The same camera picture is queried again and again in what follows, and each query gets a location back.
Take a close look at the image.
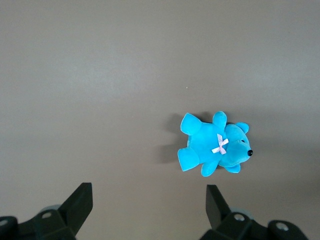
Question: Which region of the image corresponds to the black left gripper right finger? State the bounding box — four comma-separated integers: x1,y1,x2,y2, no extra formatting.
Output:
201,184,270,240

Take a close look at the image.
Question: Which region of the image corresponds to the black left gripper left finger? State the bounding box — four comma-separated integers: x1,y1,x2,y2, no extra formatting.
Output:
17,182,94,240

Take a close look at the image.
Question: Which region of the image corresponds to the blue teddy bear plush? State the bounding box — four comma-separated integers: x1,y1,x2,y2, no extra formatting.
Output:
176,111,255,178

